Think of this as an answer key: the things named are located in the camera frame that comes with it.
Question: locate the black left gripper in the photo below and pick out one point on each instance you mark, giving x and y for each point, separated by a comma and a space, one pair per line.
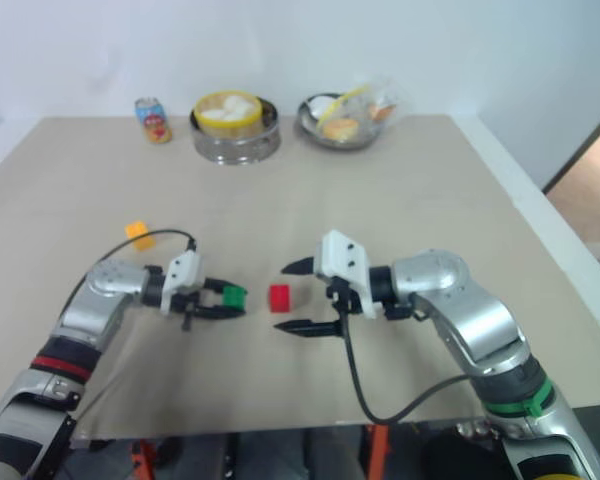
192, 299

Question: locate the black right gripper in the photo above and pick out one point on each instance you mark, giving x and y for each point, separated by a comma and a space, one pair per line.
344, 295

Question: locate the green cube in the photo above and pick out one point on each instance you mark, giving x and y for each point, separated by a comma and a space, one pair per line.
234, 297

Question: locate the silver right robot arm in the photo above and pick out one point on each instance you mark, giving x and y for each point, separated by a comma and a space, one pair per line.
480, 320

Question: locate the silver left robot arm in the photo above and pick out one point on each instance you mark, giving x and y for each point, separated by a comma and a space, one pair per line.
95, 305

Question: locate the red cube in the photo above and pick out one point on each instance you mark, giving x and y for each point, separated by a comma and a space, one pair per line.
280, 298

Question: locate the orange cube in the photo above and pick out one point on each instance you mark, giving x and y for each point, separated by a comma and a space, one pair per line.
140, 236

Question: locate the round steel steamer pot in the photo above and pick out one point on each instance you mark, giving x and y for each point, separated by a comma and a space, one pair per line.
237, 147

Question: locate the round steel bowl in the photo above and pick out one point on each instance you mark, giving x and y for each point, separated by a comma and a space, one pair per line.
340, 144

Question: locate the yellow steamer basket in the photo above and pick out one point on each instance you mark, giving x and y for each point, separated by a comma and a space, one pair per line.
227, 131

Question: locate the golden bread roll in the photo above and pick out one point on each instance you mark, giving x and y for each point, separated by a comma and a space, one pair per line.
341, 130

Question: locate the white steamed bun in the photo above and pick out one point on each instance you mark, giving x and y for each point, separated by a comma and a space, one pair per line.
212, 115
237, 107

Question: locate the printed drink can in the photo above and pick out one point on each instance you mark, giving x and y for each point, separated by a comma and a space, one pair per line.
153, 121

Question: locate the white round bun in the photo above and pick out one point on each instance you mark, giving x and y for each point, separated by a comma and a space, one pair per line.
320, 106

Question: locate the clear plastic bag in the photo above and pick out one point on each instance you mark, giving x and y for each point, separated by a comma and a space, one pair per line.
380, 97

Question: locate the brown wooden door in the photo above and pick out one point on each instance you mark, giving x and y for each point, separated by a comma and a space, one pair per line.
592, 165

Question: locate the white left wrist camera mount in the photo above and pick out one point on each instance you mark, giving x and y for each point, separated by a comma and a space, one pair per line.
182, 272

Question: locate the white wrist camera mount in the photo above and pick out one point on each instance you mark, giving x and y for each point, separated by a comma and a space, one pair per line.
342, 260
182, 272

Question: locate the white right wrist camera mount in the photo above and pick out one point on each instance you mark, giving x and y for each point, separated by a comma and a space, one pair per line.
342, 260

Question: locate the orange frame leg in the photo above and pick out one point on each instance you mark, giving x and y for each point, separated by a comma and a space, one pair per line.
377, 452
142, 460

